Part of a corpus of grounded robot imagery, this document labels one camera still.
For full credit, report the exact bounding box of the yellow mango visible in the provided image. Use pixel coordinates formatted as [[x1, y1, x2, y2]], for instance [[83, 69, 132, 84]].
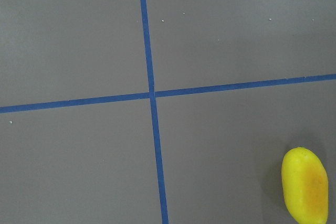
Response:
[[281, 147, 329, 223]]

